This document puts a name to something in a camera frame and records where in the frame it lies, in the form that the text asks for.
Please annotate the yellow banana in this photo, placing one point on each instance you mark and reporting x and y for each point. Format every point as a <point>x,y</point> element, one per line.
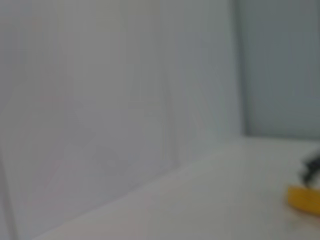
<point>305,200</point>

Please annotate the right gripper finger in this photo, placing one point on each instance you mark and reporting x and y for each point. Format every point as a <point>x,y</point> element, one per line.
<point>311,167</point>

